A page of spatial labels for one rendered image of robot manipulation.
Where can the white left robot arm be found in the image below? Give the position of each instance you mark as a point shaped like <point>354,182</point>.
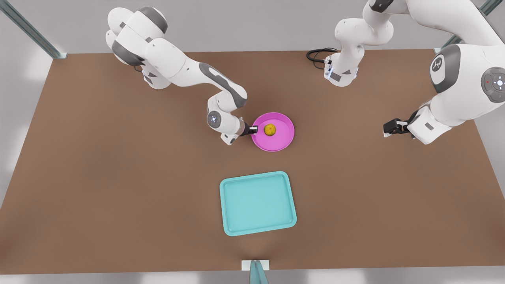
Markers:
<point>461,79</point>

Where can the teal rectangular tray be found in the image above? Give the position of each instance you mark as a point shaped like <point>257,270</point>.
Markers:
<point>257,203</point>

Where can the pink round plate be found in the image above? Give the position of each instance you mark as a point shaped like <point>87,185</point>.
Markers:
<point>273,131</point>

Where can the orange fruit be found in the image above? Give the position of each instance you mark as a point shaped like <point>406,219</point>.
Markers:
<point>270,129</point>

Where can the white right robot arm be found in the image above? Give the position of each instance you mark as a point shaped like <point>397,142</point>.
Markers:
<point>173,67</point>

